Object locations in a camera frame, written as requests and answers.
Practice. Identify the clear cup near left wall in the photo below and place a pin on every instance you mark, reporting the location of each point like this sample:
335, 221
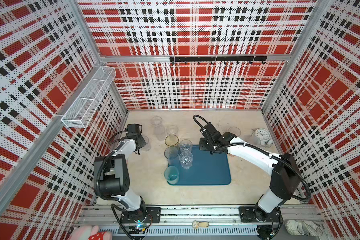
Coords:
147, 146

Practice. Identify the yellow transparent plastic cup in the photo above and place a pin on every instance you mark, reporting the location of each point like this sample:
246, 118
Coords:
171, 140

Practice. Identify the white crumpled cloth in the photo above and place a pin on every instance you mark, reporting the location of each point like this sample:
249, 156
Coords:
303, 228

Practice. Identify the pink plush toy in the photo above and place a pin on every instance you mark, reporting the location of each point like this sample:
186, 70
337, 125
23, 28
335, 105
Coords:
90, 233

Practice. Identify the clear cup beside frosted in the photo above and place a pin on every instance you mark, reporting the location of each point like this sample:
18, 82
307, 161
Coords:
172, 130

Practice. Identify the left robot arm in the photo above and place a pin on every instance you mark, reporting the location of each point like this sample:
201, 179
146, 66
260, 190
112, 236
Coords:
111, 175

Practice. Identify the clear faceted cup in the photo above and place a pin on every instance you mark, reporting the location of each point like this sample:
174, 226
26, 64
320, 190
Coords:
186, 159
185, 145

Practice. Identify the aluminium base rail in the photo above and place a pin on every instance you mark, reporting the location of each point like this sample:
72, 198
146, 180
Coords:
176, 220

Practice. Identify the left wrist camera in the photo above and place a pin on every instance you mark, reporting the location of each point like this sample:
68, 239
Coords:
134, 129

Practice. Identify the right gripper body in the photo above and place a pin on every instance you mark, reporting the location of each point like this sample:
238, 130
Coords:
206, 145

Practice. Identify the clear cup back left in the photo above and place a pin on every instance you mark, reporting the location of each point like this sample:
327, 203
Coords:
156, 121

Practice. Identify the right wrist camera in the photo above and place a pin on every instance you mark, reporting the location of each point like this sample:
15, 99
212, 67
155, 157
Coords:
210, 133

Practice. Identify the small beige wooden object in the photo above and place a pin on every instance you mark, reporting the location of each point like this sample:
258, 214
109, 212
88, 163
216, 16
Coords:
197, 225

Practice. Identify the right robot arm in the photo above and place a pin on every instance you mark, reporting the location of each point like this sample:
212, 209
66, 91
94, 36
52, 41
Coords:
286, 179

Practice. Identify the white wire mesh basket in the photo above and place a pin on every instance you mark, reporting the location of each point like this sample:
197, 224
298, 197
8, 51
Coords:
96, 85

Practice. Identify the black hook rail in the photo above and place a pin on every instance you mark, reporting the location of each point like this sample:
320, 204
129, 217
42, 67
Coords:
249, 59

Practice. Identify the blue frosted plastic cup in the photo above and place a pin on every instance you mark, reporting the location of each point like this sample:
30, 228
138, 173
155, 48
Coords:
172, 155

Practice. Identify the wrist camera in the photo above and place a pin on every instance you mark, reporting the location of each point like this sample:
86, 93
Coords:
210, 133
134, 129

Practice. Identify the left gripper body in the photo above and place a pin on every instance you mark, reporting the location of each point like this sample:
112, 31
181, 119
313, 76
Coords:
142, 141

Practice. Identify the teal plastic tray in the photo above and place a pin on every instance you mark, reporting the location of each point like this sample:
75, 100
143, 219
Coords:
206, 170

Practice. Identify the white analog alarm clock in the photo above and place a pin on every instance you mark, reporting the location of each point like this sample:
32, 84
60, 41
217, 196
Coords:
262, 137

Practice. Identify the frosted clear plastic cup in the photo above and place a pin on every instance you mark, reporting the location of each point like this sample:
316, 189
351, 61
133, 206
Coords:
160, 132

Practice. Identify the green textured plastic cup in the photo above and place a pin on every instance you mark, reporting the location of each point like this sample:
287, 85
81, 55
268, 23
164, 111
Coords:
172, 175

